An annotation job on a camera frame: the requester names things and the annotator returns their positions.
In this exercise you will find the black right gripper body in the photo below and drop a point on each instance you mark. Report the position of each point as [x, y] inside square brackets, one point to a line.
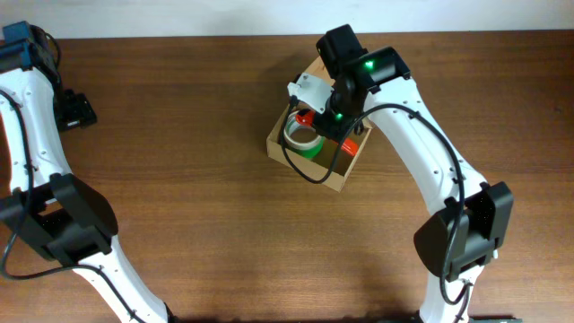
[337, 117]

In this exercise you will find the brown cardboard box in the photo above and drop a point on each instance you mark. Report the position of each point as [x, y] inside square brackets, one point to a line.
[318, 165]

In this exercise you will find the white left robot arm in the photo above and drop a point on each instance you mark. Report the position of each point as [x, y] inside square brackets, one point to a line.
[55, 213]

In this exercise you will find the cream masking tape roll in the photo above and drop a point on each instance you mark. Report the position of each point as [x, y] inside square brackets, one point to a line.
[292, 124]

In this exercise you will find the orange utility knife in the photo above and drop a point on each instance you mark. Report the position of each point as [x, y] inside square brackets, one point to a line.
[350, 146]

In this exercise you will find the green tape roll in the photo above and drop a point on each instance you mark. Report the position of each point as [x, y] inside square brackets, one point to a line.
[305, 142]

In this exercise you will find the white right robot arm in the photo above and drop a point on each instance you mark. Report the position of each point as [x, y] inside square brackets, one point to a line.
[468, 216]

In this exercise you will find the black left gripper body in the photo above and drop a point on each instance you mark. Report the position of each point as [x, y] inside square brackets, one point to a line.
[72, 112]

